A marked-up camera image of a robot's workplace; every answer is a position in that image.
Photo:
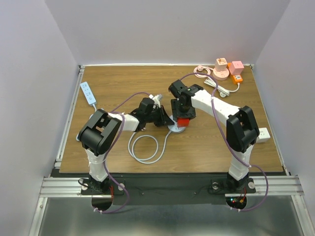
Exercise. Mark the red cube adapter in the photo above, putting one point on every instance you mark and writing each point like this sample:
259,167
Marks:
183,122

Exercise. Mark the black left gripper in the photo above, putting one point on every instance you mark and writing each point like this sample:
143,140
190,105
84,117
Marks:
164,120

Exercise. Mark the white cube adapter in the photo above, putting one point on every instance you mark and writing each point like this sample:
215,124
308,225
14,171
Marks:
263,135

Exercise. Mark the orange power strip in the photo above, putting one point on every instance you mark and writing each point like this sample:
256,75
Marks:
236,79

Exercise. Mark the grey round socket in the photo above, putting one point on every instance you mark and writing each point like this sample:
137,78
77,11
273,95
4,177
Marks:
175,129

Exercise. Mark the pink cube adapter with drawing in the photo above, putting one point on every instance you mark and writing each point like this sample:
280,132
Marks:
220,64

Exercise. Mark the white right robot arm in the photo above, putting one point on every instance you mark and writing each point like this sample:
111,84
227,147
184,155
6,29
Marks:
238,126

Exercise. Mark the pink round socket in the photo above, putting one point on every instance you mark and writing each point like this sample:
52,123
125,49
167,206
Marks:
221,75

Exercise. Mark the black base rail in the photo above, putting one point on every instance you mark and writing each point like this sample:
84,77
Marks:
156,189

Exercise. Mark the aluminium frame rail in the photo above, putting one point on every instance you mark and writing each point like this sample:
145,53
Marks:
278,186

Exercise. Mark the light blue power strip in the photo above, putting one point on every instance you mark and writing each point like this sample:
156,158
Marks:
88,94

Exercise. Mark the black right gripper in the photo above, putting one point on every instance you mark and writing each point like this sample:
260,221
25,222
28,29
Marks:
190,113

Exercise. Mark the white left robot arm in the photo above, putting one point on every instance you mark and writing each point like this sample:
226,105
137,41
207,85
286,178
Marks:
103,129

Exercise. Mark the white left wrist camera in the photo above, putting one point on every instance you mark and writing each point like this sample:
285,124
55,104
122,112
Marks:
156,99

